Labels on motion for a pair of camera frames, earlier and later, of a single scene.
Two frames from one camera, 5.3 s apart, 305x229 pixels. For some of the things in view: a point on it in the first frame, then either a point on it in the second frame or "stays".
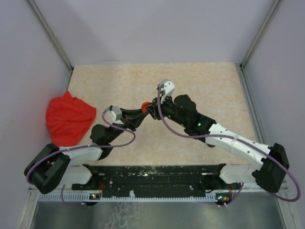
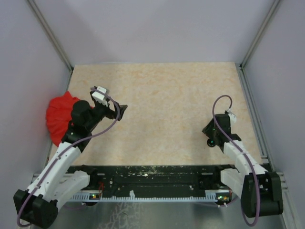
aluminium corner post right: x=275 y=4 stays
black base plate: x=158 y=182 stays
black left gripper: x=132 y=118 → x=111 y=113
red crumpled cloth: x=69 y=119 stays
